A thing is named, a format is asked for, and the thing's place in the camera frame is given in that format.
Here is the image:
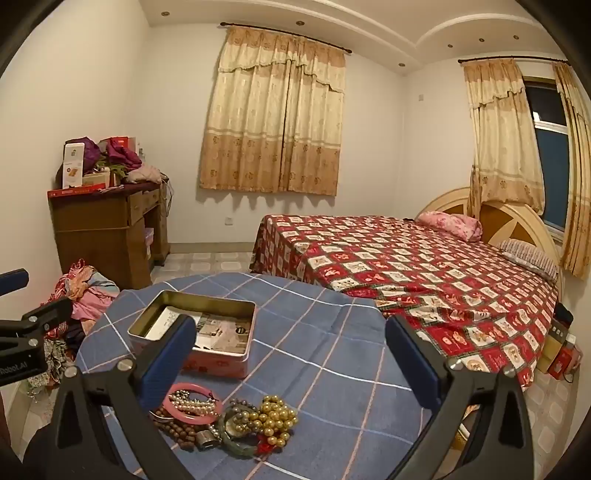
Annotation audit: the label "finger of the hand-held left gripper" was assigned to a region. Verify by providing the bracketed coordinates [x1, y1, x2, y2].
[0, 269, 29, 296]
[0, 298, 75, 352]

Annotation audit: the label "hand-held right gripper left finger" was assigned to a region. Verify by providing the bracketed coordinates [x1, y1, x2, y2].
[48, 315, 197, 480]

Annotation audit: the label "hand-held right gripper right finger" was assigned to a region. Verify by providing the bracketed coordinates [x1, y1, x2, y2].
[385, 315, 536, 480]

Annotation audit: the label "pink bangle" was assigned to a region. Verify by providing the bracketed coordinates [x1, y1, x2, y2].
[163, 382, 222, 422]

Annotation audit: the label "pink tin box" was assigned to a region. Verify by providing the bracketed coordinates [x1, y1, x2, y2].
[127, 290, 257, 380]

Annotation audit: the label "pearl bracelet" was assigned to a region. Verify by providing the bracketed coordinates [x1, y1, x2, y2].
[168, 390, 221, 416]

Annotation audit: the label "green jade bangle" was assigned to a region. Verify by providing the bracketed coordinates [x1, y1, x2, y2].
[217, 401, 265, 457]

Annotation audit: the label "gold bead necklace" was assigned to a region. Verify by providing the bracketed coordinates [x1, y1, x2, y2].
[245, 394, 299, 448]

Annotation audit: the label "pile of clothes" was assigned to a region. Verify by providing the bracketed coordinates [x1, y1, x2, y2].
[27, 259, 123, 398]

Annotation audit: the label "printed paper sheet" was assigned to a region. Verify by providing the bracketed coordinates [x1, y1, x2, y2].
[148, 308, 254, 354]

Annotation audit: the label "bed with red quilt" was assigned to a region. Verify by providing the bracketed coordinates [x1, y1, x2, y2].
[249, 213, 560, 393]

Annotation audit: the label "cream stool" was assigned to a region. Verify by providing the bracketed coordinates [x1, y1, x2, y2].
[452, 404, 482, 451]

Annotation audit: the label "blue plaid tablecloth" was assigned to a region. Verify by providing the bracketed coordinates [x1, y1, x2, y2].
[74, 272, 468, 480]

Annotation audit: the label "dark cloth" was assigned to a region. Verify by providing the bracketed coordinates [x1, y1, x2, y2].
[0, 415, 63, 480]

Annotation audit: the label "brown wooden desk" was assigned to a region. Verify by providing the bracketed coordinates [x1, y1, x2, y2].
[47, 181, 171, 291]

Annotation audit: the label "flat red box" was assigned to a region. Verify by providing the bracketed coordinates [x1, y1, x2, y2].
[48, 183, 110, 198]

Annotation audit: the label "white product box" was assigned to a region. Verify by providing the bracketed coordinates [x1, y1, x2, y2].
[62, 142, 86, 189]

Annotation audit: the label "pink pillow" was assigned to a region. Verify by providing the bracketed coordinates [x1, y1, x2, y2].
[418, 211, 483, 241]

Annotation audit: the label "yellow and white carton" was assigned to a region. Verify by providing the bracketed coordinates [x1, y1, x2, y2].
[537, 318, 571, 374]

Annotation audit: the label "small red box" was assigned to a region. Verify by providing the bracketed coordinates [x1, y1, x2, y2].
[549, 346, 583, 382]

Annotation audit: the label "striped pillow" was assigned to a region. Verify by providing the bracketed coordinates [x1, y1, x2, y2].
[496, 239, 560, 282]

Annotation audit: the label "magenta cloth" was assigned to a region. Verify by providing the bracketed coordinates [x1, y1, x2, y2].
[106, 138, 142, 169]

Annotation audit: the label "pale pink cloth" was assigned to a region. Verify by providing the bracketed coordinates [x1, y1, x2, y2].
[126, 165, 163, 185]

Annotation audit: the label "cream wooden headboard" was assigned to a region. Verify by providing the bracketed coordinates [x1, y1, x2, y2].
[414, 187, 567, 296]

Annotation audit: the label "narrow beige curtain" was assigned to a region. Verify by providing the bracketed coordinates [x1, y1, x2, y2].
[551, 62, 591, 278]
[463, 59, 546, 219]

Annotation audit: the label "window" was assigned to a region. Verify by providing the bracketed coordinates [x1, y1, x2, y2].
[523, 76, 571, 237]

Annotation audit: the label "wide beige curtain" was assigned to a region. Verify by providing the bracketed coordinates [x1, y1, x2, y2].
[198, 25, 347, 196]

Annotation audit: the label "dark curtain rod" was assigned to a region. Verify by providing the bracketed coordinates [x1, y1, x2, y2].
[457, 55, 571, 65]
[220, 21, 354, 55]

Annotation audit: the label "brown wooden bead bracelet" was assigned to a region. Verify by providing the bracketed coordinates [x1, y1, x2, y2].
[150, 406, 204, 451]

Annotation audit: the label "desk cables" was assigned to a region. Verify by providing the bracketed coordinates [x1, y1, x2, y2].
[159, 173, 175, 209]

